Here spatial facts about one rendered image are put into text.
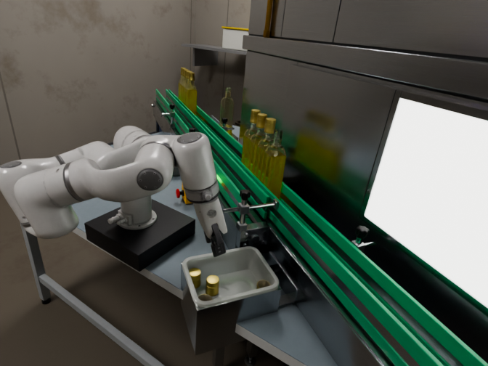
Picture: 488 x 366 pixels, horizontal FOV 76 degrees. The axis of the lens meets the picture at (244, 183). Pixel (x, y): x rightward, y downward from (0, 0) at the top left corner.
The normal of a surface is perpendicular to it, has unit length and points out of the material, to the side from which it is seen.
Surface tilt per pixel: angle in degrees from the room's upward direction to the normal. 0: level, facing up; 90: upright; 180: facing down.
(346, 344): 90
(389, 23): 90
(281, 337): 0
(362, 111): 90
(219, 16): 90
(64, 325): 0
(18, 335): 0
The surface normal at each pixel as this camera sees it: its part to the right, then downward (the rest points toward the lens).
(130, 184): 0.06, 0.47
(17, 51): 0.84, 0.30
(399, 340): -0.92, 0.09
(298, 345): 0.09, -0.90
